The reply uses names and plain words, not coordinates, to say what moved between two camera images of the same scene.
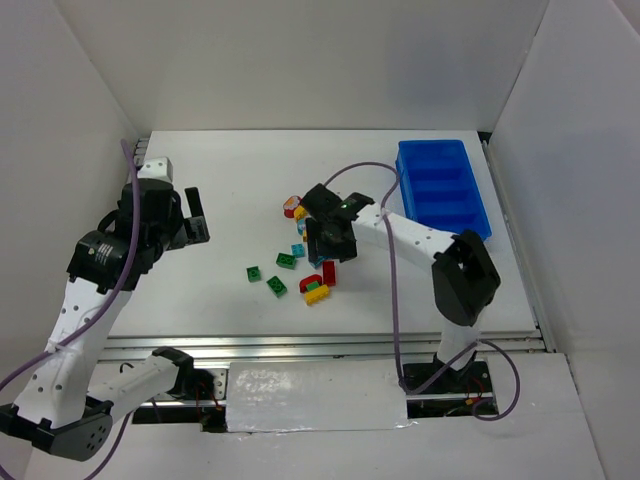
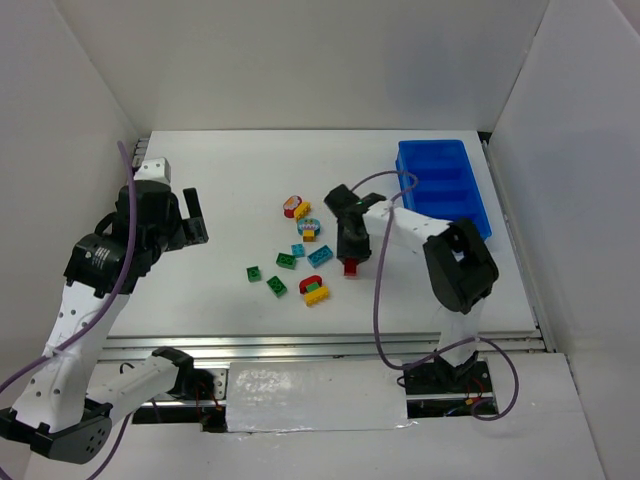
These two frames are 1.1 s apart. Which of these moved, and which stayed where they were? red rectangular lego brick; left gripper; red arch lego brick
Moved: red rectangular lego brick
Stayed: left gripper; red arch lego brick
